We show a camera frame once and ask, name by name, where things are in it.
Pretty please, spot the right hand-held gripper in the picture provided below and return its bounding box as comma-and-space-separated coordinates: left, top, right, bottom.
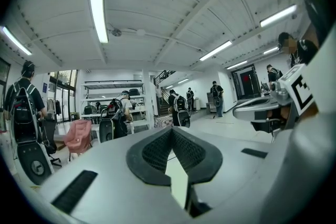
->
232, 63, 315, 121

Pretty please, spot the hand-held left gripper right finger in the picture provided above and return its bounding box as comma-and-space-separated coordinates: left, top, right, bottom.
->
172, 127, 273, 224

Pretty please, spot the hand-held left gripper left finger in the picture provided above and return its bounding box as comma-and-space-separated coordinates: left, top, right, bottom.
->
38, 127, 193, 224

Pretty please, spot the person's right hand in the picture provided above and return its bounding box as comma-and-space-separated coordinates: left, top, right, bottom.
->
267, 106, 291, 121

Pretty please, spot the black double door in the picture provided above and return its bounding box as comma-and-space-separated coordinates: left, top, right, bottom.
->
232, 63, 261, 101

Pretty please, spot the grey black backpack rig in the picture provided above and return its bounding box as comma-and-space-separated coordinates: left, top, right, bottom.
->
173, 94, 192, 129
11, 86, 55, 186
98, 98, 124, 143

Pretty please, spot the red checkered cloth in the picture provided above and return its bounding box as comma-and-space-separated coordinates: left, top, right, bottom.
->
154, 116, 174, 129

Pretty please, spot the black office chair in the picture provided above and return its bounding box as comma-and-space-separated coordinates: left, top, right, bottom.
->
38, 117, 63, 168

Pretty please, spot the white shelving unit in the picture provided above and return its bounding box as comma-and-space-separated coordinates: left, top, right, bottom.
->
80, 80, 148, 130

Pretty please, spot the hanging clothes rack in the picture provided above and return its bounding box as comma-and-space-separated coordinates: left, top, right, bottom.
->
46, 96, 63, 116

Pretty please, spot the black railed staircase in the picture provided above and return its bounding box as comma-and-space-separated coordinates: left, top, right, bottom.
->
153, 69, 177, 116

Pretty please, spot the round ceiling fixture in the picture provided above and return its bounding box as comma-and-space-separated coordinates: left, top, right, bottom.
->
108, 27, 123, 38

